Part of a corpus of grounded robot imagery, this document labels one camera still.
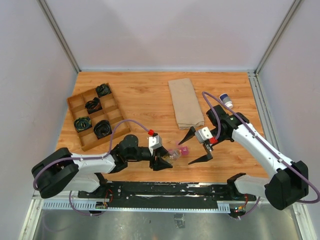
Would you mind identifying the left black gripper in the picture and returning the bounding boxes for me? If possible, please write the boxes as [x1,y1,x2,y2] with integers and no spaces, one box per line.
[126,146,174,171]

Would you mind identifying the clear bottle yellow capsules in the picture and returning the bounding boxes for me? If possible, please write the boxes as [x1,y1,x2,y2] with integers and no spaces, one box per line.
[163,148,182,163]

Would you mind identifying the pink weekly pill organizer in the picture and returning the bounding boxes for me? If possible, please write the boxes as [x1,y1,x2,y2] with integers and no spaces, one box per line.
[168,141,190,157]

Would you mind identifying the white capped pill bottle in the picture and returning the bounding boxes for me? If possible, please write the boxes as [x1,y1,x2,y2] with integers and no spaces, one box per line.
[219,93,234,109]

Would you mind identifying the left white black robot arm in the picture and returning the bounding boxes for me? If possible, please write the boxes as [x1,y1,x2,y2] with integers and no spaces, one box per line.
[31,134,173,199]

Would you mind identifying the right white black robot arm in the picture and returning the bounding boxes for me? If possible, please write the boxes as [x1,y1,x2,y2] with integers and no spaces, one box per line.
[181,105,309,210]

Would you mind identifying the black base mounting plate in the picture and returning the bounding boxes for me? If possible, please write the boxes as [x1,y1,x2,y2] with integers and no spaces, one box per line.
[77,181,257,204]

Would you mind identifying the wooden compartment tray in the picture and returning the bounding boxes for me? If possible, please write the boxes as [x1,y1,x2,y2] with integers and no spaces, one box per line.
[66,83,131,152]

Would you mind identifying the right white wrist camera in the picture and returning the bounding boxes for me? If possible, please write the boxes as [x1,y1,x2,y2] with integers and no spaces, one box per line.
[195,127,217,144]

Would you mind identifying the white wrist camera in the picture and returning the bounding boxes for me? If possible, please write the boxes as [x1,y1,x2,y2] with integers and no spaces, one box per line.
[148,129,163,154]
[195,127,217,144]

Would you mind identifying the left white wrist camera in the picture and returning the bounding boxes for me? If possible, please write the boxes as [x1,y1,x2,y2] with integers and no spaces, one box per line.
[148,129,163,154]

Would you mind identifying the black coiled cable bottom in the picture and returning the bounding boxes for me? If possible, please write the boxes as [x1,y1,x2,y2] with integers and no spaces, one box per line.
[93,119,112,139]

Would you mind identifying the right aluminium frame post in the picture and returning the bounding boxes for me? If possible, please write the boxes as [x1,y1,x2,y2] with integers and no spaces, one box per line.
[255,0,306,73]

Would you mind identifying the aluminium frame post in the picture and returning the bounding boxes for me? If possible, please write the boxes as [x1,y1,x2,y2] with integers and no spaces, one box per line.
[36,0,81,74]
[255,0,306,73]

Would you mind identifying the grey slotted cable duct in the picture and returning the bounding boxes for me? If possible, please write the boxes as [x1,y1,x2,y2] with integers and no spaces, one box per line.
[42,197,231,214]

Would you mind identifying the black coiled cable middle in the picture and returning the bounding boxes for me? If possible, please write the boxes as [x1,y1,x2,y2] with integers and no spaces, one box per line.
[84,97,103,113]

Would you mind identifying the black green coiled cable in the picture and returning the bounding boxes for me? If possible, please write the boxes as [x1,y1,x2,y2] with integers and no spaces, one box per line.
[73,116,92,133]

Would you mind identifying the black coiled cable top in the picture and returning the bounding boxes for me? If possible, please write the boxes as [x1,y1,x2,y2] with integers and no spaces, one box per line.
[96,84,112,98]

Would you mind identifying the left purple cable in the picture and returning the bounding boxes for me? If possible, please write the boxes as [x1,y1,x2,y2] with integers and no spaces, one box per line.
[33,119,153,217]

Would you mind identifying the left aluminium frame post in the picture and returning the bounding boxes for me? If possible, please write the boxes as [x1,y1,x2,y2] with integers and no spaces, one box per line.
[36,0,81,74]

